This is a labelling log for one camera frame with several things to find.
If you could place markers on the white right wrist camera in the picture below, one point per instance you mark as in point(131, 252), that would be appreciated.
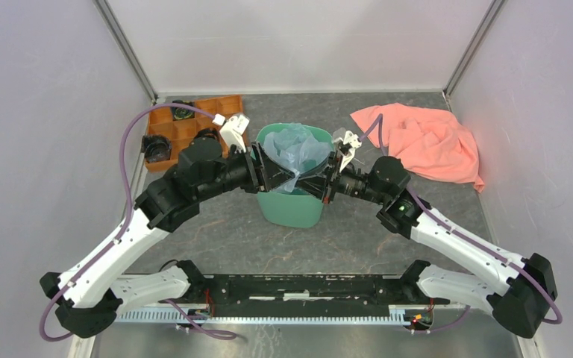
point(346, 143)

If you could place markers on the black coil at tray corner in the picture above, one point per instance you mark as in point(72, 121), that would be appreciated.
point(156, 148)

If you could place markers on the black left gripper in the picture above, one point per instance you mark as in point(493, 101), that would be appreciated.
point(271, 175)

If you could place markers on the orange compartment tray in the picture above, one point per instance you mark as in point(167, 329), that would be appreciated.
point(181, 132)

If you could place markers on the right aluminium corner post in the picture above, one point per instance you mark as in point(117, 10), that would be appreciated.
point(482, 30)

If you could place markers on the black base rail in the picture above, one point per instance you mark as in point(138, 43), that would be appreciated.
point(314, 298)

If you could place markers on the black coil in tray centre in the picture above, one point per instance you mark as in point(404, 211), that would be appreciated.
point(207, 133)

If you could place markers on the left aluminium corner post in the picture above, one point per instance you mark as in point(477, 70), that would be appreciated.
point(121, 39)

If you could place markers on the black coil with yellow-green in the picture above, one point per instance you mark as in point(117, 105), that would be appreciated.
point(182, 113)

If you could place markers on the light blue plastic trash bag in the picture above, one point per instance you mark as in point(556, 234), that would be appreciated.
point(294, 147)

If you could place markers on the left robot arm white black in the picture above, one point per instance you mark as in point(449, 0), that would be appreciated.
point(89, 297)

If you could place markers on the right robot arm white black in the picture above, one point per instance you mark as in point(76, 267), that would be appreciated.
point(518, 292)

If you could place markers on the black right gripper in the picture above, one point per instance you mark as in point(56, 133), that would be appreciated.
point(318, 183)

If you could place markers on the green plastic trash bin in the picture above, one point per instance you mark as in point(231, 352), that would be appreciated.
point(297, 209)

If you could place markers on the aluminium corner post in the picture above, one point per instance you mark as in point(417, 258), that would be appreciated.
point(121, 39)
point(482, 30)

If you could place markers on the pink cloth towel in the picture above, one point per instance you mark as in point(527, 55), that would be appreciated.
point(429, 142)

